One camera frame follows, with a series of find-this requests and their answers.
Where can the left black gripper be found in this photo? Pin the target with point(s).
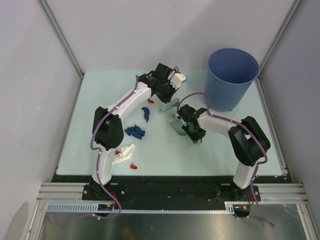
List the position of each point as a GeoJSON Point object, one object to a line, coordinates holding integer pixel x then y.
{"type": "Point", "coordinates": [168, 98]}

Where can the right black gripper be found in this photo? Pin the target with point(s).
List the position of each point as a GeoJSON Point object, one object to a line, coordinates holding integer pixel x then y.
{"type": "Point", "coordinates": [195, 137]}

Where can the green plastic dustpan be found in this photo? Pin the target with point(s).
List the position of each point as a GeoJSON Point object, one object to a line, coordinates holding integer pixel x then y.
{"type": "Point", "coordinates": [177, 127]}

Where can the small green hand brush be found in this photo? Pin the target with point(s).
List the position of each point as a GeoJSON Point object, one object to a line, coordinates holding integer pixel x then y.
{"type": "Point", "coordinates": [173, 103]}

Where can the small dark blue paper scrap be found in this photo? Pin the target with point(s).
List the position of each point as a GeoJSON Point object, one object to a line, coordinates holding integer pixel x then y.
{"type": "Point", "coordinates": [146, 113]}

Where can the large dark blue paper scrap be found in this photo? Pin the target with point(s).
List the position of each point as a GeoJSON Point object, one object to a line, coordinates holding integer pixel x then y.
{"type": "Point", "coordinates": [135, 131]}

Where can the blue plastic waste bin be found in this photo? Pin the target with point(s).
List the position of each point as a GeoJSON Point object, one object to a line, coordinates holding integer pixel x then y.
{"type": "Point", "coordinates": [230, 72]}

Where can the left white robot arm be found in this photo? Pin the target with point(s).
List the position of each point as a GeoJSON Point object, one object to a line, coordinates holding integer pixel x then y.
{"type": "Point", "coordinates": [107, 130]}

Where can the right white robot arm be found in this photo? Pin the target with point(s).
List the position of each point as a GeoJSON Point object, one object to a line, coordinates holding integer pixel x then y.
{"type": "Point", "coordinates": [249, 143]}

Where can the white crumpled paper scrap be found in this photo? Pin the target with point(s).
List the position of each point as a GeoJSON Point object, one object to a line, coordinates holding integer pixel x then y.
{"type": "Point", "coordinates": [125, 154]}

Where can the small red scrap bottom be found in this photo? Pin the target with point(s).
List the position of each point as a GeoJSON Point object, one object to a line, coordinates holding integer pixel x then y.
{"type": "Point", "coordinates": [133, 166]}

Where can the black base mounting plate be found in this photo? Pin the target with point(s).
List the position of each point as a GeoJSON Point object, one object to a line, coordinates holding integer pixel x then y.
{"type": "Point", "coordinates": [170, 192]}

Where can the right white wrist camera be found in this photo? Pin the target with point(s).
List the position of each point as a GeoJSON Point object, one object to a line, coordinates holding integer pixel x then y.
{"type": "Point", "coordinates": [175, 117]}

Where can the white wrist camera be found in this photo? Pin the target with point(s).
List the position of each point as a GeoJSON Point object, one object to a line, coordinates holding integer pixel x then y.
{"type": "Point", "coordinates": [177, 79]}
{"type": "Point", "coordinates": [175, 117]}

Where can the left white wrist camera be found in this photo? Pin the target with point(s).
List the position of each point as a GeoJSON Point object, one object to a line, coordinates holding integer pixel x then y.
{"type": "Point", "coordinates": [177, 79]}

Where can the grey slotted cable duct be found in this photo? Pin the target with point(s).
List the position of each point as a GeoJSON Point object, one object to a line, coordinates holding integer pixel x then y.
{"type": "Point", "coordinates": [104, 208]}

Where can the left aluminium frame post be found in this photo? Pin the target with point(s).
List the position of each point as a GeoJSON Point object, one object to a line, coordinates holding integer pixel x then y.
{"type": "Point", "coordinates": [52, 20]}

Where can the aluminium frame post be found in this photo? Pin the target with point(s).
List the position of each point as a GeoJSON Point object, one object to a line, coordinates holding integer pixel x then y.
{"type": "Point", "coordinates": [52, 20]}
{"type": "Point", "coordinates": [289, 17]}

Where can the right aluminium frame post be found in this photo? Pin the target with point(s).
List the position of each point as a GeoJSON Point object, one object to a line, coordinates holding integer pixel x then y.
{"type": "Point", "coordinates": [289, 17]}

